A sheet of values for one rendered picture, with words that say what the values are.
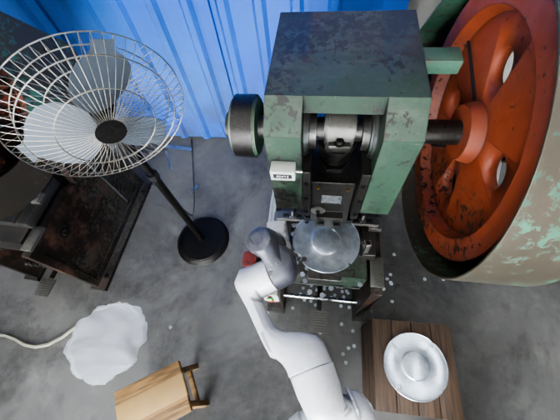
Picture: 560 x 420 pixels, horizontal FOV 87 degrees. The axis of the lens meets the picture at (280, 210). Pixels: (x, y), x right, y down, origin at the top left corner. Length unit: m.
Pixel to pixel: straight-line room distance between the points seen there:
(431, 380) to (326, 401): 1.02
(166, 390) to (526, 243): 1.60
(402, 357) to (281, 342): 1.00
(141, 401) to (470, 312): 1.91
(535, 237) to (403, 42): 0.57
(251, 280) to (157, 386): 1.09
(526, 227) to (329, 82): 0.51
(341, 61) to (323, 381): 0.77
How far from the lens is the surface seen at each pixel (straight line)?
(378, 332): 1.70
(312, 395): 0.77
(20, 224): 2.09
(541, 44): 0.77
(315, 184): 1.01
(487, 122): 0.94
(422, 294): 2.18
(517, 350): 2.34
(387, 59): 0.89
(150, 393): 1.84
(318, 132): 0.90
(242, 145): 0.88
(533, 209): 0.66
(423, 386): 1.72
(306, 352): 0.76
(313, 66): 0.85
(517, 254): 0.73
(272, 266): 0.81
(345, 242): 1.33
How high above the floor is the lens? 2.00
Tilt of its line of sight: 61 degrees down
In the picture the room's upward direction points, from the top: 9 degrees counter-clockwise
